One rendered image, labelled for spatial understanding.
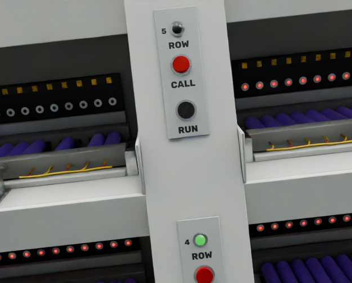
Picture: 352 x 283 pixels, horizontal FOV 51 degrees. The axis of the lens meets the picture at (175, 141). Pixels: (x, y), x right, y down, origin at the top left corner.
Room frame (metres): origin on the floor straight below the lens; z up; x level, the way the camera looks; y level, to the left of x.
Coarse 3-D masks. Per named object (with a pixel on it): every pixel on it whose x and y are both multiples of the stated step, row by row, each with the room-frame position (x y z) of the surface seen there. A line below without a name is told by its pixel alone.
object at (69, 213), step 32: (0, 128) 0.52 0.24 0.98; (32, 128) 0.52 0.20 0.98; (64, 128) 0.53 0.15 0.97; (128, 160) 0.39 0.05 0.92; (32, 192) 0.39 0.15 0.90; (64, 192) 0.38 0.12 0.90; (96, 192) 0.37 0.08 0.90; (128, 192) 0.36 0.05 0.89; (0, 224) 0.36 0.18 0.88; (32, 224) 0.36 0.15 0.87; (64, 224) 0.36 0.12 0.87; (96, 224) 0.36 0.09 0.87; (128, 224) 0.36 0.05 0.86
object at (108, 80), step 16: (48, 80) 0.51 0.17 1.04; (64, 80) 0.51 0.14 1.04; (80, 80) 0.51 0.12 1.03; (96, 80) 0.51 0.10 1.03; (112, 80) 0.51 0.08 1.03; (0, 96) 0.51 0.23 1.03; (16, 96) 0.52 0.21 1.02; (32, 96) 0.52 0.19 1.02; (48, 96) 0.52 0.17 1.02; (64, 96) 0.52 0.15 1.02; (80, 96) 0.52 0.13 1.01; (96, 96) 0.52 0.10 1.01; (112, 96) 0.52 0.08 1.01; (0, 112) 0.52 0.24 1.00; (16, 112) 0.52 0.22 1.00; (32, 112) 0.52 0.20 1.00; (48, 112) 0.53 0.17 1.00; (64, 112) 0.53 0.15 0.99; (80, 112) 0.53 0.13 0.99; (96, 112) 0.53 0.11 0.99
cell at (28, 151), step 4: (36, 140) 0.50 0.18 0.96; (40, 140) 0.50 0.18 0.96; (32, 144) 0.48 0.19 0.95; (36, 144) 0.48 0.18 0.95; (40, 144) 0.49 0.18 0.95; (44, 144) 0.50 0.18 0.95; (28, 148) 0.47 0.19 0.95; (32, 148) 0.47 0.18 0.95; (36, 148) 0.48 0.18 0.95; (40, 148) 0.49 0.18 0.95; (44, 148) 0.50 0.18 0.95; (24, 152) 0.45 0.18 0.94; (28, 152) 0.46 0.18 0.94; (32, 152) 0.46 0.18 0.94; (36, 152) 0.47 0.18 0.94
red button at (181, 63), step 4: (180, 56) 0.35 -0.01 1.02; (176, 60) 0.35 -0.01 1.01; (180, 60) 0.35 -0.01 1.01; (184, 60) 0.35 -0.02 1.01; (188, 60) 0.35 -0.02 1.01; (172, 64) 0.35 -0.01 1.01; (176, 64) 0.35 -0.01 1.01; (180, 64) 0.35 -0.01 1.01; (184, 64) 0.35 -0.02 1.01; (188, 64) 0.35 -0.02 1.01; (176, 68) 0.35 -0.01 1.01; (180, 68) 0.35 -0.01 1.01; (184, 68) 0.35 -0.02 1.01; (188, 68) 0.35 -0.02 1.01; (180, 72) 0.35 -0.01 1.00
